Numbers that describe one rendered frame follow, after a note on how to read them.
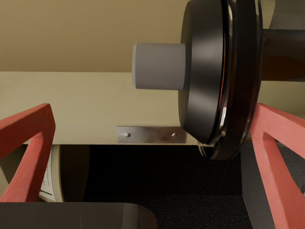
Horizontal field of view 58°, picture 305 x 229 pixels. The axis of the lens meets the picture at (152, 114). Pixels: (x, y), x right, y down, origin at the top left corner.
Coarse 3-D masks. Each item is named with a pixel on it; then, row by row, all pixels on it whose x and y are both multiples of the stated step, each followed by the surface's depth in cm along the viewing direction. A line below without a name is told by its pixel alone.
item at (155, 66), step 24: (192, 0) 15; (216, 0) 13; (192, 24) 13; (216, 24) 12; (144, 48) 16; (168, 48) 16; (192, 48) 13; (216, 48) 12; (144, 72) 16; (168, 72) 15; (192, 72) 13; (216, 72) 12; (192, 96) 13; (216, 96) 13; (192, 120) 14
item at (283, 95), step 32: (224, 0) 13; (256, 0) 12; (288, 0) 13; (288, 32) 12; (224, 64) 12; (256, 64) 11; (288, 64) 12; (224, 96) 12; (256, 96) 12; (288, 96) 12; (224, 128) 13
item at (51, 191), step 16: (64, 144) 50; (80, 144) 51; (64, 160) 50; (80, 160) 51; (48, 176) 36; (64, 176) 49; (80, 176) 50; (48, 192) 37; (64, 192) 46; (80, 192) 47
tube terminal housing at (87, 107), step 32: (0, 96) 31; (32, 96) 31; (64, 96) 31; (96, 96) 31; (128, 96) 31; (160, 96) 32; (64, 128) 28; (96, 128) 28; (0, 160) 31; (0, 192) 34
